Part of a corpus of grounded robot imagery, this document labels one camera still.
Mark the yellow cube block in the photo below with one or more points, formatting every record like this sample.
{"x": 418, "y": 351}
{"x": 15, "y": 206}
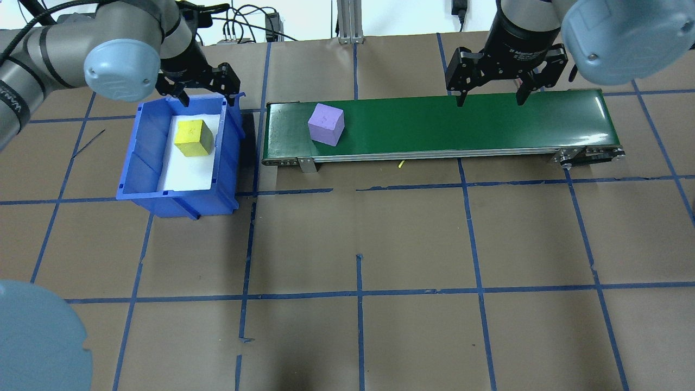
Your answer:
{"x": 193, "y": 138}

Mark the purple cube block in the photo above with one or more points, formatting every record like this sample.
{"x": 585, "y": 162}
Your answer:
{"x": 326, "y": 125}

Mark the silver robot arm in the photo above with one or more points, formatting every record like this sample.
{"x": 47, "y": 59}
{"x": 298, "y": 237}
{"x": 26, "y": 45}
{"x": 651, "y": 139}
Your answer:
{"x": 624, "y": 38}
{"x": 65, "y": 43}

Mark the power strip with plugs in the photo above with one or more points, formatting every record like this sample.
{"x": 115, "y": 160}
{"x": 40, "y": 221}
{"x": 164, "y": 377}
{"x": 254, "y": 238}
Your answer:
{"x": 233, "y": 39}

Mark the green belt conveyor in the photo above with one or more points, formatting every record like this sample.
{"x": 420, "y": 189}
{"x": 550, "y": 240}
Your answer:
{"x": 461, "y": 125}

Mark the black power adapter brick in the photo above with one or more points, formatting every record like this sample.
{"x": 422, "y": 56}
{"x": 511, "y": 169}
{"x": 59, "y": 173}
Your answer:
{"x": 459, "y": 8}

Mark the black plug adapter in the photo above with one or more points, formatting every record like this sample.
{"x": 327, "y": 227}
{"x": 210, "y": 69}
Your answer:
{"x": 271, "y": 27}

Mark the blue plastic storage bin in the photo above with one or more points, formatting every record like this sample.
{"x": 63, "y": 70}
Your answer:
{"x": 141, "y": 163}

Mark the white foam pad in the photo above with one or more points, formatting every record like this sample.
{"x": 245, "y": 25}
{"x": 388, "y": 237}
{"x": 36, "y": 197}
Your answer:
{"x": 187, "y": 174}

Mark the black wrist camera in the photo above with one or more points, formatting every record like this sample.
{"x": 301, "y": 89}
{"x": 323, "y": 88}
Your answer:
{"x": 209, "y": 13}

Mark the aluminium profile post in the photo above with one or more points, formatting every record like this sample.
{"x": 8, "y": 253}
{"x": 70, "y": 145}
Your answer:
{"x": 350, "y": 21}

